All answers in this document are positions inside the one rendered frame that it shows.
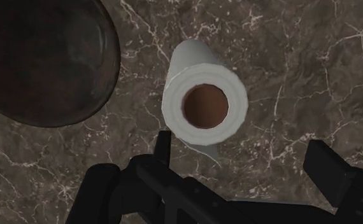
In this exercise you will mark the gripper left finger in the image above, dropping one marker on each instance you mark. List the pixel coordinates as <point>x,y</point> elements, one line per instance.
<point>156,186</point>

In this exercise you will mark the white paper towel roll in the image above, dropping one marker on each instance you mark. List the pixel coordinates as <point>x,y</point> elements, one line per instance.
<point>203,93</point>

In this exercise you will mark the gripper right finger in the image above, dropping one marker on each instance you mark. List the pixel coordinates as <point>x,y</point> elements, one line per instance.
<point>333,173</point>

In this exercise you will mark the dark round bowl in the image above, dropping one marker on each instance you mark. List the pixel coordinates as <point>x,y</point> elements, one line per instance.
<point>45,59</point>

